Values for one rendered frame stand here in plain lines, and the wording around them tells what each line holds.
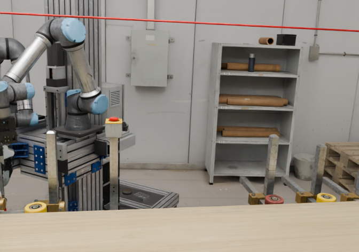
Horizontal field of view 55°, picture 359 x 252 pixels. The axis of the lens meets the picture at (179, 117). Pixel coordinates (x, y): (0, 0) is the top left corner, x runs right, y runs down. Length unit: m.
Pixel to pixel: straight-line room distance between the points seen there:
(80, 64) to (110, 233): 0.92
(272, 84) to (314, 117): 0.69
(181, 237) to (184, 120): 2.97
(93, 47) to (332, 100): 3.13
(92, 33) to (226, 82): 2.15
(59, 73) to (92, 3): 0.49
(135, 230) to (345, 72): 3.74
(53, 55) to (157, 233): 1.35
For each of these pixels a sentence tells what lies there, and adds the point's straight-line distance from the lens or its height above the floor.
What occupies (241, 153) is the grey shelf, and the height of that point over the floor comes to 0.23.
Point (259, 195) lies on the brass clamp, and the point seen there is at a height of 0.85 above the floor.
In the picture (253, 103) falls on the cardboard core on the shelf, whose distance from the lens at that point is 3.83.
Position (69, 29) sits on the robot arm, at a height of 1.60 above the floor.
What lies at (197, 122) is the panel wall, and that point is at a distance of 4.18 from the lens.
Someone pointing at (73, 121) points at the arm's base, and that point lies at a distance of 2.07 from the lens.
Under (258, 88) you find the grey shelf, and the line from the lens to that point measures 4.24.
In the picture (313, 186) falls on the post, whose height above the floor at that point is 0.89.
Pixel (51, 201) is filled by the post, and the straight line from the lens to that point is 1.66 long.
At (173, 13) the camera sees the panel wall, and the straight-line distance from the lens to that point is 4.05.
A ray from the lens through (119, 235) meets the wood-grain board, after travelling 1.29.
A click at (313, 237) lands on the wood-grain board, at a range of 1.40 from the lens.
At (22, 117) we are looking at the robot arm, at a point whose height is 1.14.
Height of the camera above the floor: 1.58
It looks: 13 degrees down
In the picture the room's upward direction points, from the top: 2 degrees clockwise
